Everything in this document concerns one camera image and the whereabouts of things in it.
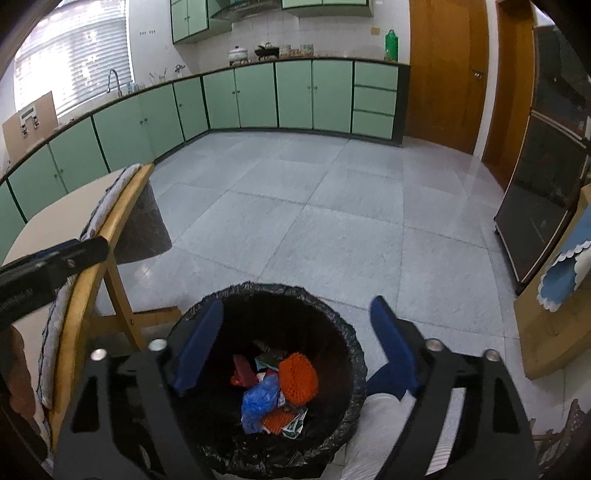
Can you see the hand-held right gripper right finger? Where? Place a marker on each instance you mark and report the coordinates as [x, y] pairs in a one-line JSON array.
[[395, 341]]

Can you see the green bottle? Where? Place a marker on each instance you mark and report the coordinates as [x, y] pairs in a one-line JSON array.
[[391, 46]]

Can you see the wooden door frame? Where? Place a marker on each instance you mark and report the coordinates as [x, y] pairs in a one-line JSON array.
[[508, 115]]

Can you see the small green carton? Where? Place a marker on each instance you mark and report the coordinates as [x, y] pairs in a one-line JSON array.
[[295, 427]]

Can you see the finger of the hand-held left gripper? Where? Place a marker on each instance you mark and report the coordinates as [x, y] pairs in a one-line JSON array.
[[87, 254]]

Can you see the short orange foam net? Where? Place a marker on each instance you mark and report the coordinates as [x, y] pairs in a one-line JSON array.
[[298, 376]]

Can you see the long orange foam net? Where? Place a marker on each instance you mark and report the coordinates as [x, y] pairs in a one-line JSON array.
[[277, 421]]

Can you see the white window blinds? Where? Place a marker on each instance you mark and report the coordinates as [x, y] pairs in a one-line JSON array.
[[69, 60]]

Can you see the black trash bin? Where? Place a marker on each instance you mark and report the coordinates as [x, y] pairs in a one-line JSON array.
[[323, 318]]

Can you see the person's white pant leg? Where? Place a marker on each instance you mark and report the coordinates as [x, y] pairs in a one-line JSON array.
[[374, 434]]

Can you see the steel faucet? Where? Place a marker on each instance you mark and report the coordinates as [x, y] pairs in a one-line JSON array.
[[118, 90]]

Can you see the teal tissue packet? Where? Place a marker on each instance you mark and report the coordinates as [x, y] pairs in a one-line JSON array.
[[268, 362]]

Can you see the printed cloth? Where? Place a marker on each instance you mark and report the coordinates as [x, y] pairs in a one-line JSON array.
[[561, 434]]

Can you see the blue plastic bag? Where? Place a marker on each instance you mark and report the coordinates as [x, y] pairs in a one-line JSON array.
[[258, 401]]

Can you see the person's left hand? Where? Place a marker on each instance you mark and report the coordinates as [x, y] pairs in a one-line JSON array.
[[16, 369]]

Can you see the green upper cabinets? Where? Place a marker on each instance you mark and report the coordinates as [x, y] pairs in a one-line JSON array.
[[189, 18]]

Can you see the wooden table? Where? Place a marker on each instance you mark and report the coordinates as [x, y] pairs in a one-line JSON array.
[[549, 341], [78, 332]]

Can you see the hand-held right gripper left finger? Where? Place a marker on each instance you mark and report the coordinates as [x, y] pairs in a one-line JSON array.
[[201, 346]]

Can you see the black glass cabinet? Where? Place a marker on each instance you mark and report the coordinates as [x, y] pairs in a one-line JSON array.
[[540, 184]]

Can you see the wooden door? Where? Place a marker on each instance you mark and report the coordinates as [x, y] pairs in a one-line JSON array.
[[443, 69]]

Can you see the black wok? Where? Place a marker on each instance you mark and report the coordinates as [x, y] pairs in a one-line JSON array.
[[266, 51]]

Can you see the cardboard box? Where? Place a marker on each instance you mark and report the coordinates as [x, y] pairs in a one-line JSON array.
[[16, 138]]

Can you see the white cooking pot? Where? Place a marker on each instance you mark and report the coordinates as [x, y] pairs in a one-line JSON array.
[[238, 55]]

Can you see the green lower cabinets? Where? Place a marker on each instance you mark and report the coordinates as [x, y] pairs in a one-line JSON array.
[[258, 101]]

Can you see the range hood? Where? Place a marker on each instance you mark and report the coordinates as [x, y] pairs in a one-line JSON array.
[[231, 11]]

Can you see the green cabinets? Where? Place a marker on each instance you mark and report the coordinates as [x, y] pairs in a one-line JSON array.
[[189, 18], [258, 101]]

